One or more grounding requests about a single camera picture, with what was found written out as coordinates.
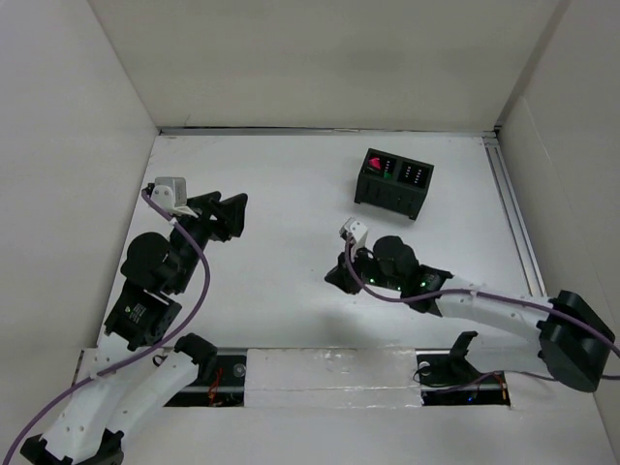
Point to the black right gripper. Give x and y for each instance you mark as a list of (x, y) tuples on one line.
[(339, 277)]

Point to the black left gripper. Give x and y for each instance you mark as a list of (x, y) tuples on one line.
[(229, 213)]

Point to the green highlighter marker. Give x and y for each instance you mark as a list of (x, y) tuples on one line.
[(387, 171)]

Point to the magenta highlighter marker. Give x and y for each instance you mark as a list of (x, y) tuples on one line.
[(375, 165)]

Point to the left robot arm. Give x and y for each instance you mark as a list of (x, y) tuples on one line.
[(145, 356)]

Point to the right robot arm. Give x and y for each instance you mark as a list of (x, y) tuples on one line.
[(559, 338)]

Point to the black two-compartment organizer box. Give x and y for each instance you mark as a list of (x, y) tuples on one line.
[(404, 193)]

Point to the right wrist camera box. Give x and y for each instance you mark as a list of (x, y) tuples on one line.
[(354, 233)]

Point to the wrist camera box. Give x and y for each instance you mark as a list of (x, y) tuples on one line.
[(168, 195), (354, 233)]

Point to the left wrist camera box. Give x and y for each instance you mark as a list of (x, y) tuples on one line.
[(168, 195)]

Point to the back aluminium rail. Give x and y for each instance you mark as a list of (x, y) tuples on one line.
[(303, 131)]

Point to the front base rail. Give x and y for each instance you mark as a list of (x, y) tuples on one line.
[(225, 386)]

